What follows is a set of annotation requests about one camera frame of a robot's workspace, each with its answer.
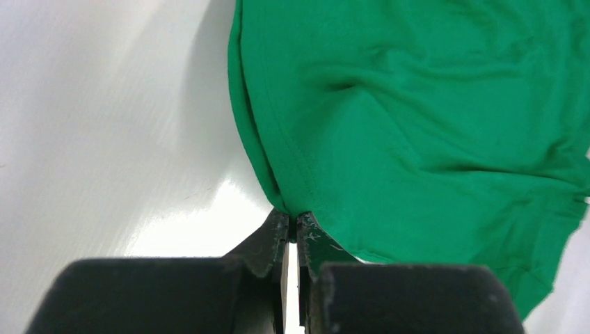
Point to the green t-shirt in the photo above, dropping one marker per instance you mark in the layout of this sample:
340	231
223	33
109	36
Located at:
452	132

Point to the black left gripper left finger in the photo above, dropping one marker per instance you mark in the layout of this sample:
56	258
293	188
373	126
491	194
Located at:
262	291

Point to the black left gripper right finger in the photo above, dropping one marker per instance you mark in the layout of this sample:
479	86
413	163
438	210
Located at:
314	247

